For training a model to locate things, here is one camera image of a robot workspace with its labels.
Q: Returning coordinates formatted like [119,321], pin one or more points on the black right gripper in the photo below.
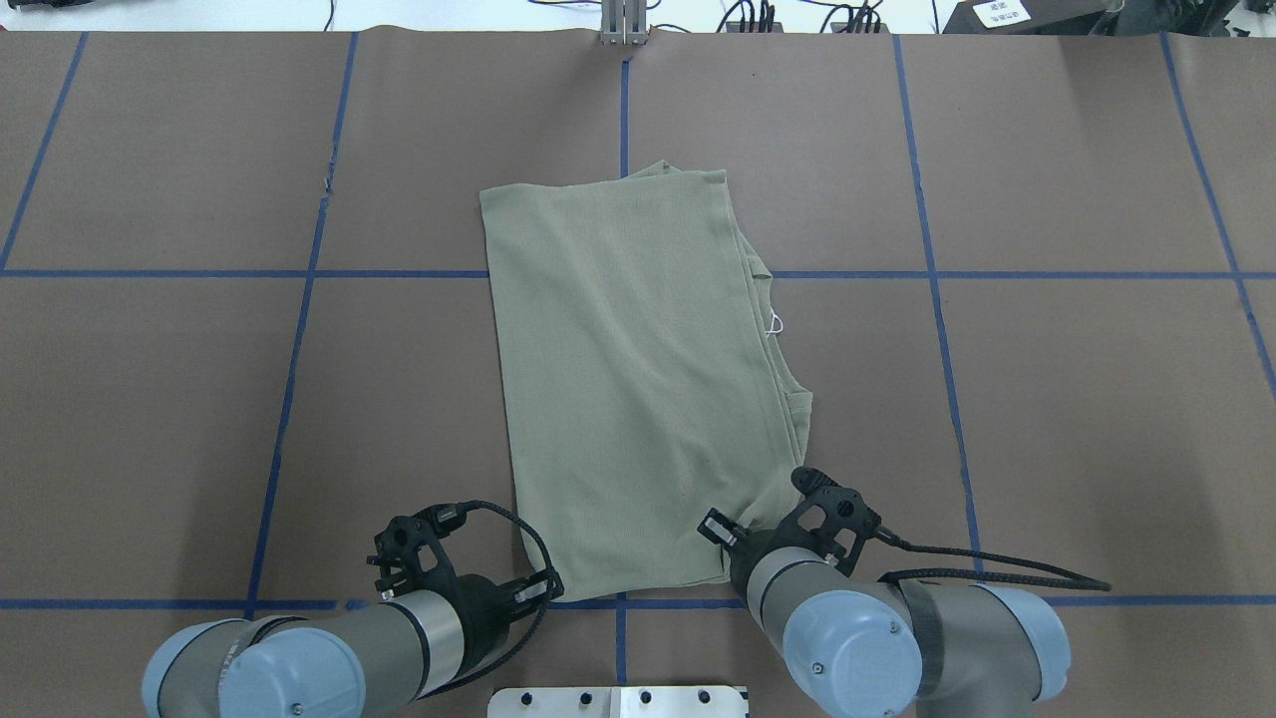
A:
[750,541]

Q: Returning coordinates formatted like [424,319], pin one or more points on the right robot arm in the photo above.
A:
[876,649]

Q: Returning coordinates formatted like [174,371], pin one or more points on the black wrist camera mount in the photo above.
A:
[410,556]
[831,520]

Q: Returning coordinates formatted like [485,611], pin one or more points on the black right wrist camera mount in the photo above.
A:
[831,520]

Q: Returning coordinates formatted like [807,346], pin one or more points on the olive green long-sleeve shirt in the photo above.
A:
[643,377]

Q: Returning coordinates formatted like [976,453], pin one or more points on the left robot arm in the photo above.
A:
[371,662]

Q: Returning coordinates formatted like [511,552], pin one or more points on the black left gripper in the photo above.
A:
[485,604]

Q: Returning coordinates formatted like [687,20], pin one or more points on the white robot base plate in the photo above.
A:
[621,701]

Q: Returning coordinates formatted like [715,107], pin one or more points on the aluminium frame post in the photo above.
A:
[623,22]

